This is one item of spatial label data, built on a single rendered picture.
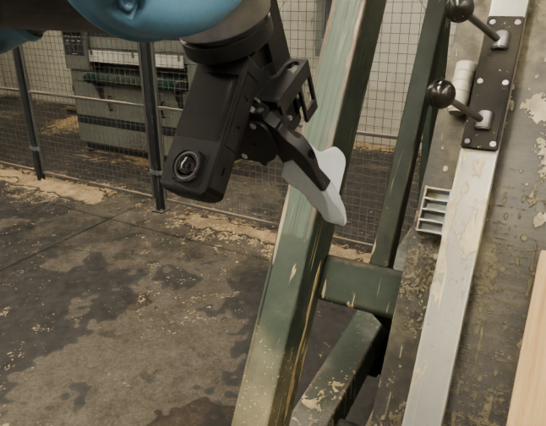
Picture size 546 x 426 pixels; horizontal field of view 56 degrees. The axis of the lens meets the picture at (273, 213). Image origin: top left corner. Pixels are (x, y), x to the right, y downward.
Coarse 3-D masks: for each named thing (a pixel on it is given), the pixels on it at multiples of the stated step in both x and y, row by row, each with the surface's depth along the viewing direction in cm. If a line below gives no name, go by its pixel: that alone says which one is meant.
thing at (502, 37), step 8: (448, 0) 67; (456, 0) 66; (464, 0) 66; (472, 0) 66; (448, 8) 67; (456, 8) 66; (464, 8) 66; (472, 8) 66; (448, 16) 68; (456, 16) 67; (464, 16) 67; (472, 16) 69; (472, 24) 70; (480, 24) 70; (488, 32) 71; (496, 32) 73; (504, 32) 73; (496, 40) 73; (504, 40) 72; (496, 48) 73; (504, 48) 73
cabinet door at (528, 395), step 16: (544, 256) 70; (544, 272) 69; (544, 288) 69; (544, 304) 69; (528, 320) 69; (544, 320) 68; (528, 336) 69; (544, 336) 68; (528, 352) 68; (544, 352) 68; (528, 368) 68; (544, 368) 67; (528, 384) 68; (544, 384) 67; (512, 400) 68; (528, 400) 67; (544, 400) 67; (512, 416) 68; (528, 416) 67; (544, 416) 66
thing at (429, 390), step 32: (512, 0) 75; (480, 160) 73; (480, 192) 72; (448, 224) 73; (480, 224) 71; (448, 256) 72; (448, 288) 72; (448, 320) 71; (448, 352) 70; (416, 384) 71; (448, 384) 70; (416, 416) 71
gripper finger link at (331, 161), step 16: (320, 160) 46; (336, 160) 47; (288, 176) 45; (304, 176) 44; (336, 176) 47; (304, 192) 46; (320, 192) 44; (336, 192) 46; (320, 208) 46; (336, 208) 46; (336, 224) 48
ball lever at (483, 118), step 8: (440, 80) 66; (432, 88) 66; (440, 88) 65; (448, 88) 65; (432, 96) 66; (440, 96) 65; (448, 96) 65; (432, 104) 66; (440, 104) 66; (448, 104) 66; (456, 104) 68; (464, 104) 69; (464, 112) 70; (472, 112) 70; (480, 112) 72; (488, 112) 72; (480, 120) 72; (488, 120) 72; (480, 128) 72; (488, 128) 72
